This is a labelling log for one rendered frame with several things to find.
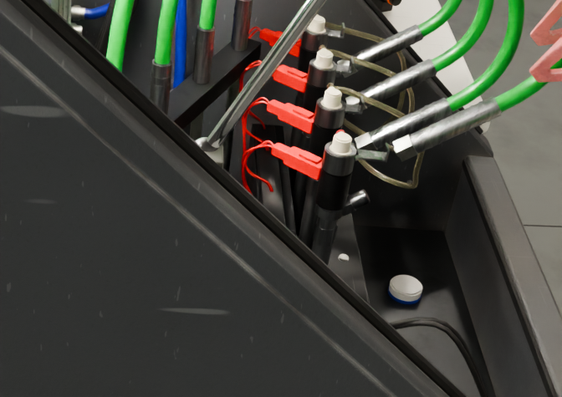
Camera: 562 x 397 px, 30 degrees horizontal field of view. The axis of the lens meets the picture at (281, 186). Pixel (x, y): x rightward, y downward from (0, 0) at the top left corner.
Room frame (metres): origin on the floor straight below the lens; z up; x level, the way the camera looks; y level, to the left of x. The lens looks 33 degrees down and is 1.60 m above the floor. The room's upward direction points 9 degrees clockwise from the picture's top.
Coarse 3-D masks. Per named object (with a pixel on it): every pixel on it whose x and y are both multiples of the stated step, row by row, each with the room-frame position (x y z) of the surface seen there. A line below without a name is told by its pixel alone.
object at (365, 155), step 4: (356, 152) 0.79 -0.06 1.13; (360, 152) 0.79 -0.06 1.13; (364, 152) 0.79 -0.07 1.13; (368, 152) 0.79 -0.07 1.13; (372, 152) 0.80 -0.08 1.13; (376, 152) 0.80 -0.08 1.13; (380, 152) 0.80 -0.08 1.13; (356, 156) 0.78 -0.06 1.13; (360, 156) 0.78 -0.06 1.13; (364, 156) 0.79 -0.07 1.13; (368, 156) 0.79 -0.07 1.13; (372, 156) 0.79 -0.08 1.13; (376, 156) 0.79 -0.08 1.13; (380, 156) 0.79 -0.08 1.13; (372, 160) 0.79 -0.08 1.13; (376, 160) 0.79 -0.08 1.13; (380, 160) 0.79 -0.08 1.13; (384, 160) 0.79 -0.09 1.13
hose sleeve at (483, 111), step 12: (492, 96) 0.81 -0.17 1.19; (468, 108) 0.80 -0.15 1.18; (480, 108) 0.80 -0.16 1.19; (492, 108) 0.80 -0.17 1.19; (444, 120) 0.80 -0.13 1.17; (456, 120) 0.80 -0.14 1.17; (468, 120) 0.79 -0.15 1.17; (480, 120) 0.79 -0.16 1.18; (420, 132) 0.80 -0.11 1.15; (432, 132) 0.79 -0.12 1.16; (444, 132) 0.79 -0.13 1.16; (456, 132) 0.79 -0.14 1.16; (420, 144) 0.79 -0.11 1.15; (432, 144) 0.79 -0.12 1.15
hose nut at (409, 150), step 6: (402, 138) 0.79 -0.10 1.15; (408, 138) 0.79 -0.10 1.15; (396, 144) 0.79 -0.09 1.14; (402, 144) 0.79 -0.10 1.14; (408, 144) 0.79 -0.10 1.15; (396, 150) 0.79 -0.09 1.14; (402, 150) 0.79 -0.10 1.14; (408, 150) 0.79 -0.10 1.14; (414, 150) 0.79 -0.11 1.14; (402, 156) 0.79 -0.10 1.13; (408, 156) 0.79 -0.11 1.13
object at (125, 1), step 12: (120, 0) 0.75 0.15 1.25; (132, 0) 0.76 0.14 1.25; (120, 12) 0.75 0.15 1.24; (120, 24) 0.75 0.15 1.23; (120, 36) 0.75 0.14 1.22; (108, 48) 0.75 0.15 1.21; (120, 48) 0.75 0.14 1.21; (120, 60) 0.75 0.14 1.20; (528, 84) 0.80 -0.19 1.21; (540, 84) 0.80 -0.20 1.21; (504, 96) 0.80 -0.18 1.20; (516, 96) 0.80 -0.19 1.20; (528, 96) 0.80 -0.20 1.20; (504, 108) 0.80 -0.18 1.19
